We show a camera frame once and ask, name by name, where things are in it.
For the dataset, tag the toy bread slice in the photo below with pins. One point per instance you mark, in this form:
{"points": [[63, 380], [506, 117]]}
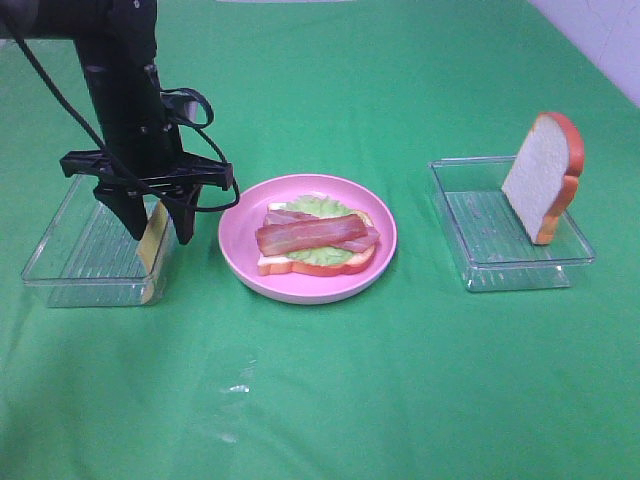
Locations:
{"points": [[271, 265], [544, 176]]}

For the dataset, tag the toy bacon strip front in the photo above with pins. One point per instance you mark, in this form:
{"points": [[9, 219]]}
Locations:
{"points": [[277, 239]]}

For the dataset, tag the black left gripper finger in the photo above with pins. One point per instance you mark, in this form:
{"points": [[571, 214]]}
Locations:
{"points": [[179, 202], [126, 205]]}

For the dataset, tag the toy bacon strip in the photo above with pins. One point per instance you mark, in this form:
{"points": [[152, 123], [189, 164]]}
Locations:
{"points": [[277, 239], [357, 245]]}

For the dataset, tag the toy yellow cheese slice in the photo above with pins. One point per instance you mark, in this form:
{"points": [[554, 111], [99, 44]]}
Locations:
{"points": [[151, 250]]}

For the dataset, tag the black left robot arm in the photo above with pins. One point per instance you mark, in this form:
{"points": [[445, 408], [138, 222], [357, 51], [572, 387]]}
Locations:
{"points": [[116, 47]]}

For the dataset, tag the clear bread container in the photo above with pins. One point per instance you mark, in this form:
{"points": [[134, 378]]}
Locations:
{"points": [[490, 247]]}

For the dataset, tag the toy lettuce leaf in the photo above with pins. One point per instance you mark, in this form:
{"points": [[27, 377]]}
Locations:
{"points": [[321, 207]]}

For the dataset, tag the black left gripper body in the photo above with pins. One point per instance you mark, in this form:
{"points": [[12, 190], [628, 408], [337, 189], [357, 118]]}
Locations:
{"points": [[148, 157]]}

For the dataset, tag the clear fillings container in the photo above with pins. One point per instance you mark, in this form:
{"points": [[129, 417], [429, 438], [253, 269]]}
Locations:
{"points": [[87, 258]]}

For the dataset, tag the toy bread slice upright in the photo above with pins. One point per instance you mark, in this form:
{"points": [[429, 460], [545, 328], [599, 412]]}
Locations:
{"points": [[544, 176]]}

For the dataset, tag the pink round plate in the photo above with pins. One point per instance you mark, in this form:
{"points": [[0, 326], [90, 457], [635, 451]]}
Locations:
{"points": [[236, 237]]}

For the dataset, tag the clear plastic film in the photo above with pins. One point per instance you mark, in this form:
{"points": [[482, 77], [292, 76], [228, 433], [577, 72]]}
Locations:
{"points": [[232, 372]]}

